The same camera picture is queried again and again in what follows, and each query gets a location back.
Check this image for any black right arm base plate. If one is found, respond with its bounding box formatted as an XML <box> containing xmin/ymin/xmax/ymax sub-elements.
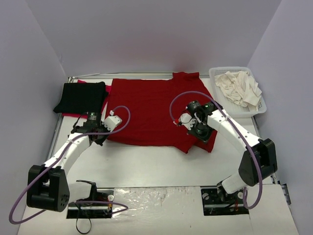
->
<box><xmin>201</xmin><ymin>186</ymin><xmax>249</xmax><ymax>216</ymax></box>

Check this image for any red t-shirt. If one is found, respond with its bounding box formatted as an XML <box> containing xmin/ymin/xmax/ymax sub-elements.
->
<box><xmin>61</xmin><ymin>79</ymin><xmax>113</xmax><ymax>119</ymax></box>
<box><xmin>106</xmin><ymin>72</ymin><xmax>217</xmax><ymax>153</ymax></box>

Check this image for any black cable loop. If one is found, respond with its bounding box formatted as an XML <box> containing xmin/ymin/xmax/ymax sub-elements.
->
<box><xmin>75</xmin><ymin>208</ymin><xmax>92</xmax><ymax>235</ymax></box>

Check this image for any folded red t-shirt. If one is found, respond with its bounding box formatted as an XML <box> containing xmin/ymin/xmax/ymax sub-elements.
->
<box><xmin>61</xmin><ymin>79</ymin><xmax>113</xmax><ymax>119</ymax></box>

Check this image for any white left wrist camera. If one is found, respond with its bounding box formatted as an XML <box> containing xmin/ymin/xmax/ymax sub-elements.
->
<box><xmin>103</xmin><ymin>111</ymin><xmax>122</xmax><ymax>132</ymax></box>

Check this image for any white t-shirts pile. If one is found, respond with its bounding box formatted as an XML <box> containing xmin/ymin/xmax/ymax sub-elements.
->
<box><xmin>215</xmin><ymin>70</ymin><xmax>262</xmax><ymax>111</ymax></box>

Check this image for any white plastic laundry basket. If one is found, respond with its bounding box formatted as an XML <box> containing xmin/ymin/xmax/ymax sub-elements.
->
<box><xmin>209</xmin><ymin>67</ymin><xmax>267</xmax><ymax>118</ymax></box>

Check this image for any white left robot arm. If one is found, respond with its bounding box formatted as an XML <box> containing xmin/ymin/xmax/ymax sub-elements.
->
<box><xmin>26</xmin><ymin>112</ymin><xmax>109</xmax><ymax>212</ymax></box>

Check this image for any folded black t-shirt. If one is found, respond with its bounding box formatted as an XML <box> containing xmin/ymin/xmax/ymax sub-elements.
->
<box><xmin>53</xmin><ymin>81</ymin><xmax>107</xmax><ymax>115</ymax></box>

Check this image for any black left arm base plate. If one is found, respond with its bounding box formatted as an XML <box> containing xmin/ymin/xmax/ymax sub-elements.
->
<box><xmin>66</xmin><ymin>188</ymin><xmax>114</xmax><ymax>219</ymax></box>

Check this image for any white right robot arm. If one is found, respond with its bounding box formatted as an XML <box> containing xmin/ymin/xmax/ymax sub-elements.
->
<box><xmin>180</xmin><ymin>101</ymin><xmax>277</xmax><ymax>202</ymax></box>

